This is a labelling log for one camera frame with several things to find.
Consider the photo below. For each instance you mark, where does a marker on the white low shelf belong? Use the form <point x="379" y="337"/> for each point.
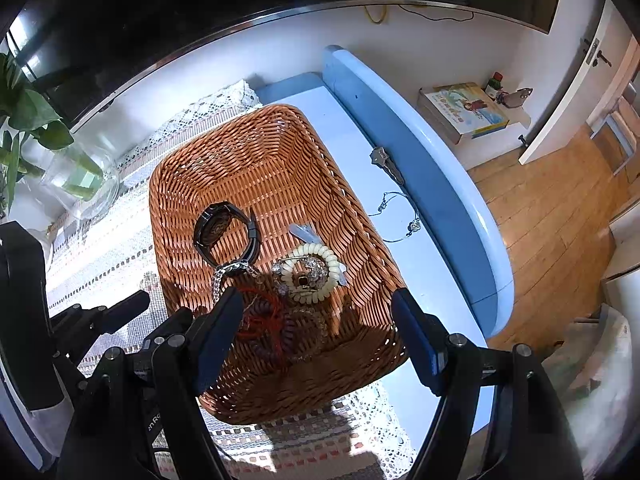
<point x="500" y="137"/>

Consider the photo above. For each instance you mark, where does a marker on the blue table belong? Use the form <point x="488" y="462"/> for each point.
<point x="450" y="185"/>

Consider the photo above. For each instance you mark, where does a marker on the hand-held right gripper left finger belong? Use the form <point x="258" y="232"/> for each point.
<point x="220" y="345"/>

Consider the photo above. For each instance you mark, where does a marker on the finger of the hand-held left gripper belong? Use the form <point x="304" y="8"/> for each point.
<point x="172" y="327"/>
<point x="125" y="307"/>

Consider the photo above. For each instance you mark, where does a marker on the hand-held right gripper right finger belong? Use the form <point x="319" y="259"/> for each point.
<point x="415" y="330"/>

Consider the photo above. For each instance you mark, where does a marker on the black wristwatch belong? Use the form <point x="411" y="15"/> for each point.
<point x="202" y="232"/>

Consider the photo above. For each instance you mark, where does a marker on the brown wicker basket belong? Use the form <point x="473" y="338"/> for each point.
<point x="260" y="160"/>

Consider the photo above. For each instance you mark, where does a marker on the white lace tablecloth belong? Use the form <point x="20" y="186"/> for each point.
<point x="100" y="260"/>

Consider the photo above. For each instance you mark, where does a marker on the illustrated book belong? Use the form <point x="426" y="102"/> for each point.
<point x="465" y="105"/>

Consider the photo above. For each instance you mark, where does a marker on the white door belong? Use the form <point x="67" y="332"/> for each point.
<point x="565" y="105"/>

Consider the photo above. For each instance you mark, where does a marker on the black television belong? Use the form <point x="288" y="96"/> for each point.
<point x="150" y="10"/>

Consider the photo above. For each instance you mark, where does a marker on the green plant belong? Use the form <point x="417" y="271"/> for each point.
<point x="30" y="110"/>

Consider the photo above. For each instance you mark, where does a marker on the white cloth bag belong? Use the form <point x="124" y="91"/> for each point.
<point x="595" y="375"/>

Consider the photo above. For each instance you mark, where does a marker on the glass vase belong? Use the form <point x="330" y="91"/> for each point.
<point x="80" y="175"/>

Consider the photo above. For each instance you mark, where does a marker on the red cap bottle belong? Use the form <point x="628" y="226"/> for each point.
<point x="494" y="85"/>

